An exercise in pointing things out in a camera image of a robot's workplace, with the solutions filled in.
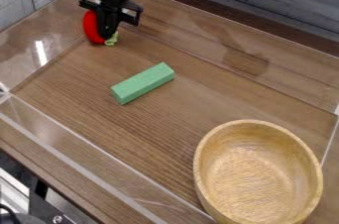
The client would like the wooden bowl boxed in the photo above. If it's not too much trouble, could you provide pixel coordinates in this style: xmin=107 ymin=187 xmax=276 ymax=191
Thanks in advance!
xmin=194 ymin=119 xmax=323 ymax=224

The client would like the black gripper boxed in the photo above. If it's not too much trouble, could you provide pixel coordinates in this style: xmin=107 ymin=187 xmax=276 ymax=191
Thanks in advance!
xmin=80 ymin=0 xmax=143 ymax=40

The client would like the black cable lower left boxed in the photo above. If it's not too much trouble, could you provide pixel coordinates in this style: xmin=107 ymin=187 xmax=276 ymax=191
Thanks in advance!
xmin=0 ymin=202 xmax=21 ymax=224

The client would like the clear acrylic enclosure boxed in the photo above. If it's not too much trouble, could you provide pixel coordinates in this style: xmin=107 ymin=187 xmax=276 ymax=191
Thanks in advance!
xmin=0 ymin=0 xmax=339 ymax=224

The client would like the red plush strawberry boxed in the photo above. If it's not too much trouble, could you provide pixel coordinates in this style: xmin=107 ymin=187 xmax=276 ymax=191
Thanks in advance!
xmin=83 ymin=10 xmax=119 ymax=47

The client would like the black metal table bracket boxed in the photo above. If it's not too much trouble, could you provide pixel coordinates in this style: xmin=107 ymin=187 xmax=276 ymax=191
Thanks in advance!
xmin=29 ymin=178 xmax=76 ymax=224

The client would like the green rectangular block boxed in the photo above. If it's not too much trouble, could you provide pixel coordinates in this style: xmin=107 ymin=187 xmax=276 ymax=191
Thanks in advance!
xmin=111 ymin=62 xmax=175 ymax=105

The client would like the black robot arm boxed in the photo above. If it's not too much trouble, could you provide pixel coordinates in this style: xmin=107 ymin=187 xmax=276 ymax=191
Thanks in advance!
xmin=80 ymin=0 xmax=143 ymax=45

